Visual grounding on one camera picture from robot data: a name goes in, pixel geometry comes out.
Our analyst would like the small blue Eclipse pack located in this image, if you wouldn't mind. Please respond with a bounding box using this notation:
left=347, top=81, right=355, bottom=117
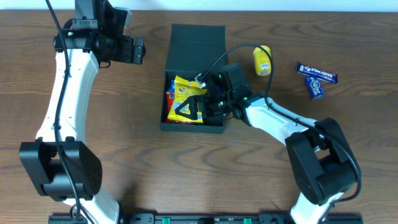
left=304, top=77, right=325, bottom=100

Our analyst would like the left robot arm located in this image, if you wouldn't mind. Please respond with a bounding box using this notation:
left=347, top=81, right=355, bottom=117
left=19, top=1, right=145, bottom=223

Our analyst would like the yellow plastic jar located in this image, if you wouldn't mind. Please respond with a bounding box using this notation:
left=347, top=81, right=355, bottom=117
left=253, top=47, right=272, bottom=76

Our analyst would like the black gift box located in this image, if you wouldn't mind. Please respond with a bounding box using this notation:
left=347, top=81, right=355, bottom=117
left=160, top=24, right=226, bottom=134

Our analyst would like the purple Dairy Milk bar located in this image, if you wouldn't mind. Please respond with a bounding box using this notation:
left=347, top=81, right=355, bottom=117
left=295, top=62, right=338, bottom=84

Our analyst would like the yellow snack bag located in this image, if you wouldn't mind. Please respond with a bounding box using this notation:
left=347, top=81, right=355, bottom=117
left=167, top=76, right=207, bottom=124

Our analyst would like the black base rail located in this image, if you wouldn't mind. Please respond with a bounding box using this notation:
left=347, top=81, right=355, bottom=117
left=47, top=213, right=364, bottom=224

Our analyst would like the blue Oreo cookie pack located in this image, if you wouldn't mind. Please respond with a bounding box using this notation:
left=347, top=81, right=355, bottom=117
left=167, top=80, right=175, bottom=94

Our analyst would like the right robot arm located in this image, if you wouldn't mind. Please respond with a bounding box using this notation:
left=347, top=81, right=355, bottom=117
left=172, top=63, right=362, bottom=223

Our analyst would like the red snack packet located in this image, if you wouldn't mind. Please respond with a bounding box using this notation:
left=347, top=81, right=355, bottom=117
left=166, top=92, right=202, bottom=124

